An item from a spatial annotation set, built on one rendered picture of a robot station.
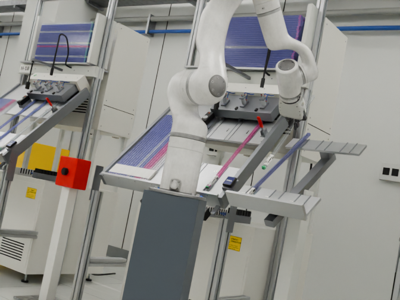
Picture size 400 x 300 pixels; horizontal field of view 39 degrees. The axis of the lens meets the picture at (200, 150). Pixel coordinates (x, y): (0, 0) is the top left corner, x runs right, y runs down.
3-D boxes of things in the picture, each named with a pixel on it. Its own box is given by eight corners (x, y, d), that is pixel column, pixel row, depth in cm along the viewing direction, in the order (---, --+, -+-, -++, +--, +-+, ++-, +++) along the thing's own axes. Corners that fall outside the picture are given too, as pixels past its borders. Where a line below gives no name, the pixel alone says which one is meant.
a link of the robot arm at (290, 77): (297, 80, 218) (275, 87, 218) (294, 53, 209) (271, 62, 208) (306, 93, 213) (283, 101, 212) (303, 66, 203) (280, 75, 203)
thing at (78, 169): (42, 311, 279) (74, 157, 285) (12, 298, 293) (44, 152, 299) (77, 308, 298) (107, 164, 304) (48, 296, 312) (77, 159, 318)
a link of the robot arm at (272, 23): (294, -1, 208) (315, 76, 217) (253, 13, 207) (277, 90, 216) (302, 0, 199) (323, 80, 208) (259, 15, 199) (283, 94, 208)
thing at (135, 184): (221, 208, 229) (216, 195, 225) (106, 184, 267) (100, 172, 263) (222, 206, 230) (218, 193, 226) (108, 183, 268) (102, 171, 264)
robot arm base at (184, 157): (200, 200, 172) (212, 141, 174) (141, 188, 175) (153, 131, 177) (208, 201, 191) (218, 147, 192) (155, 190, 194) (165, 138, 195)
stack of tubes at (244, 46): (292, 68, 268) (302, 14, 270) (205, 66, 298) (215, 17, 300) (303, 75, 279) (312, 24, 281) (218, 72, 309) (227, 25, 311)
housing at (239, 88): (291, 119, 271) (286, 94, 263) (209, 112, 299) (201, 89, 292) (298, 110, 276) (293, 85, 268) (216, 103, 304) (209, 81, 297)
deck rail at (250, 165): (225, 209, 228) (221, 197, 224) (221, 208, 229) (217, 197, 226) (298, 113, 271) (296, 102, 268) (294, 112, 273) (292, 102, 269)
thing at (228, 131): (263, 152, 252) (261, 143, 249) (152, 138, 291) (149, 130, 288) (294, 112, 272) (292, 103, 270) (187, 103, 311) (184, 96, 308)
